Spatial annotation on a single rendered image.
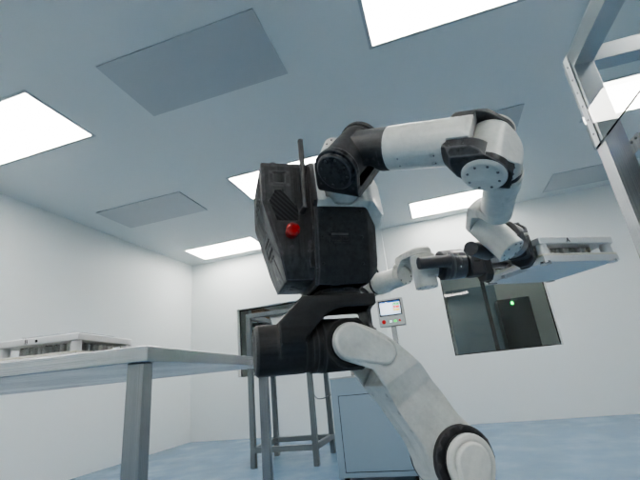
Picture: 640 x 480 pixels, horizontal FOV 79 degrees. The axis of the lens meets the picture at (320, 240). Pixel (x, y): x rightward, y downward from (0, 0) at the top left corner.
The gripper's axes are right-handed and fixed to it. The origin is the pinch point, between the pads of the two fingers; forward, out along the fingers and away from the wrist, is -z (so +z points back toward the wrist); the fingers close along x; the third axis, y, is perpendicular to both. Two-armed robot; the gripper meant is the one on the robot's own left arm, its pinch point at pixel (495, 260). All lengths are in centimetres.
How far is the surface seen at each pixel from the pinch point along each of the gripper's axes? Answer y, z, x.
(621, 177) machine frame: 15.8, -35.6, -17.2
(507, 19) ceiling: -74, -101, -181
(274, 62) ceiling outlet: -109, 54, -183
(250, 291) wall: -548, 108, -118
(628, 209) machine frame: 13.8, -35.7, -8.1
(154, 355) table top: 14, 95, 18
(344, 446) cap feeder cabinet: -215, 25, 79
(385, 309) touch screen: -235, -30, -21
